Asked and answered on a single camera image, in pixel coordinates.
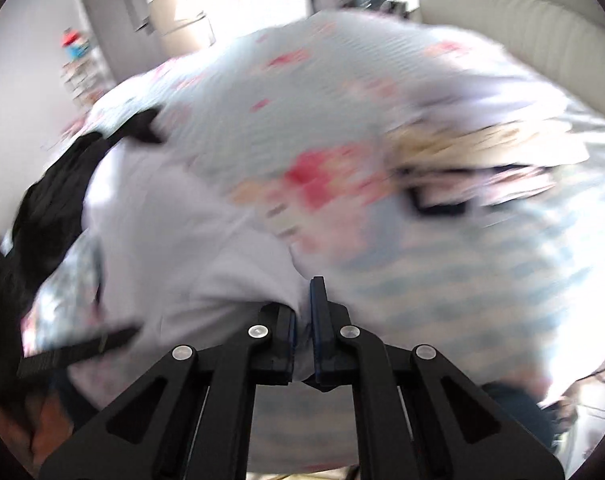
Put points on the red blue plush toy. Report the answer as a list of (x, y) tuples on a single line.
[(75, 44)]

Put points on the white shelf rack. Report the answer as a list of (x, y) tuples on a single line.
[(87, 79)]

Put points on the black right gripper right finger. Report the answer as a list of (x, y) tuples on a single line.
[(417, 415)]

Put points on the beige small refrigerator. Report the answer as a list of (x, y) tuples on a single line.
[(182, 25)]

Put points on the blue checked cartoon bedsheet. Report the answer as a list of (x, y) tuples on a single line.
[(288, 123)]

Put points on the black garment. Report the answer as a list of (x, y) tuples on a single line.
[(49, 218)]

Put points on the grey door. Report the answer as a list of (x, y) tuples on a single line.
[(125, 36)]

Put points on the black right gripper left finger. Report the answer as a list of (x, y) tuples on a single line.
[(189, 415)]

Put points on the printed cartoon t-shirt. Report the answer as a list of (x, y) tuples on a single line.
[(456, 147)]

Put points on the white shirt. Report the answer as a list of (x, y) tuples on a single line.
[(180, 261)]

